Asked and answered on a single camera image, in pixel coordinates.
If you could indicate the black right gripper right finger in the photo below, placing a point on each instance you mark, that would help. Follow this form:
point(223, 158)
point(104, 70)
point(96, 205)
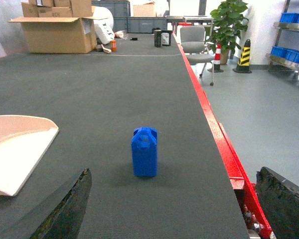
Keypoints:
point(279, 199)

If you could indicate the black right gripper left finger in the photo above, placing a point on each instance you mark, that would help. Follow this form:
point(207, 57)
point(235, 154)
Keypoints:
point(59, 216)

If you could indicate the beige plastic scoop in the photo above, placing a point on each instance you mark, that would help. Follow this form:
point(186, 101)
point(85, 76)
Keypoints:
point(23, 142)

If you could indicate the blue plastic part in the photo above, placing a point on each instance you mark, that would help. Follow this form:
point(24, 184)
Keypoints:
point(144, 152)

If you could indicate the steel shelf rack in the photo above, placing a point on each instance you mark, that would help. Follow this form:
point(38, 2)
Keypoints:
point(284, 55)

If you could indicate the yellow black traffic cone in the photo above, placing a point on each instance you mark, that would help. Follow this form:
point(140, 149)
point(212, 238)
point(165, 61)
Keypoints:
point(243, 65)

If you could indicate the red white traffic cone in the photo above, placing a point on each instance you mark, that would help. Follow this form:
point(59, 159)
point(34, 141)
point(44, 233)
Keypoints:
point(216, 63)

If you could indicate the orange can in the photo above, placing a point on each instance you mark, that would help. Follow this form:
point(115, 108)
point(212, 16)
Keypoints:
point(113, 45)

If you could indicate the large open cardboard box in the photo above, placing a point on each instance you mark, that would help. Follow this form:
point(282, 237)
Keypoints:
point(64, 35)

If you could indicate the grey office chair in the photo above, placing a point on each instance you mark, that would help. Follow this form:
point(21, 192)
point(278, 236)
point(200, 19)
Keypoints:
point(193, 45)

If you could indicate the green potted plant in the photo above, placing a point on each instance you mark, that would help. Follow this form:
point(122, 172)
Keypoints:
point(228, 24)

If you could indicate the grey storage crate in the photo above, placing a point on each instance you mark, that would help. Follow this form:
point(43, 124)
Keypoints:
point(139, 24)

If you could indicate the black white box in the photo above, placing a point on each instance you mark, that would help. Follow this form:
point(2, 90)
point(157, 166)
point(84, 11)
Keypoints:
point(166, 37)

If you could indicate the black canister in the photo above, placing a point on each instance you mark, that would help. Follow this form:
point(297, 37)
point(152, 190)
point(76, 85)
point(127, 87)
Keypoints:
point(157, 38)

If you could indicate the stacked small cardboard boxes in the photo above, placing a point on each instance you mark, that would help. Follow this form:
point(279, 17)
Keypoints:
point(57, 8)

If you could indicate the red table frame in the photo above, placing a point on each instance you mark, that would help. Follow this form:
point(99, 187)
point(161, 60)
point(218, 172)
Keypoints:
point(243, 188)

